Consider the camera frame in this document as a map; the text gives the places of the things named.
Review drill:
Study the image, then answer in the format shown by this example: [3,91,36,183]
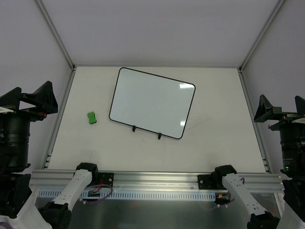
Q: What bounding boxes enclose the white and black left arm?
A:
[0,81,99,229]

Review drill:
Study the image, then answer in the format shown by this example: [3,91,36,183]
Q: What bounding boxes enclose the aluminium mounting rail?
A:
[30,169,288,193]

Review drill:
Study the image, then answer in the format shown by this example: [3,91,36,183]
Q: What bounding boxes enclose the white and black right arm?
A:
[211,95,305,229]

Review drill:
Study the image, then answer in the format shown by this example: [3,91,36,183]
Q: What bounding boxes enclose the aluminium frame post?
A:
[238,0,286,73]
[34,0,75,71]

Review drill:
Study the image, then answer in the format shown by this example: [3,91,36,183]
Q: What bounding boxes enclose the right aluminium frame post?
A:
[238,0,286,73]

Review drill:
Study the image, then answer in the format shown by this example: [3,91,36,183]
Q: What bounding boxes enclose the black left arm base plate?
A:
[93,172,114,187]

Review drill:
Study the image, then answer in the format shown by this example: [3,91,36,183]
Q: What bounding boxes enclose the white slotted cable duct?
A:
[38,188,216,201]

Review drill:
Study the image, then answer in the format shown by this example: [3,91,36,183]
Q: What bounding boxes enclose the green bone-shaped whiteboard eraser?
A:
[87,112,97,125]

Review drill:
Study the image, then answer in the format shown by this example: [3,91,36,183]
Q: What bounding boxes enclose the white whiteboard with black frame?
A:
[109,67,196,140]

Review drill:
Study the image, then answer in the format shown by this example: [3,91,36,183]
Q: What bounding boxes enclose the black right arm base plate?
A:
[197,174,225,190]

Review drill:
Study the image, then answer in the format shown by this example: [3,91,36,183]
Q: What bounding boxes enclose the left aluminium frame post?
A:
[34,0,75,71]

